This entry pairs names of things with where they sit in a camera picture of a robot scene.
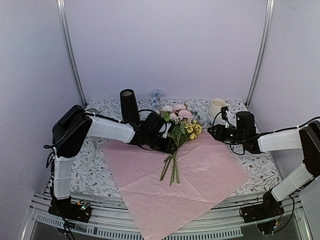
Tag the aluminium front rail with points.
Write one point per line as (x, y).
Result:
(111, 220)

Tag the pink tissue wrapping paper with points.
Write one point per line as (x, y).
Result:
(208, 172)

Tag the double pink rose stem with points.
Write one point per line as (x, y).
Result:
(182, 118)

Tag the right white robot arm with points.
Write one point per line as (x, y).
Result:
(304, 137)

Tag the left aluminium frame post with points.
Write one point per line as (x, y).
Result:
(61, 8)

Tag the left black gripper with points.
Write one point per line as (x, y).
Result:
(168, 147)

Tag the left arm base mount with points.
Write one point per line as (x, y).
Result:
(70, 211)

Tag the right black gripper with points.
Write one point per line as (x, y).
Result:
(219, 134)

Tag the tall black vase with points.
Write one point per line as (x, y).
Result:
(129, 107)

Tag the blue hydrangea flower stem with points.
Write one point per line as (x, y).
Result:
(155, 99)

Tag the cream ceramic mug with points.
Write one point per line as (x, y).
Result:
(215, 106)

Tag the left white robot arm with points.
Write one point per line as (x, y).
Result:
(71, 131)

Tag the pale pink rose stem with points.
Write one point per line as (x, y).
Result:
(166, 114)

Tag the right aluminium frame post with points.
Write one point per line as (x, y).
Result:
(261, 52)

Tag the floral patterned table mat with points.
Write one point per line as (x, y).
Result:
(91, 175)

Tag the yellow small flower sprig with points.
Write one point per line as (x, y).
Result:
(193, 130)

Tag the striped black white cup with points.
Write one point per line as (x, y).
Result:
(92, 110)

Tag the pink carnation flower stem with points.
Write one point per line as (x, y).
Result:
(202, 117)

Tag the aluminium frame post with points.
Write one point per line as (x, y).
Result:
(61, 8)
(261, 52)

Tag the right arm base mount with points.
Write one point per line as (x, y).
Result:
(258, 212)

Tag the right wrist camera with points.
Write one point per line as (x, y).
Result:
(224, 115)

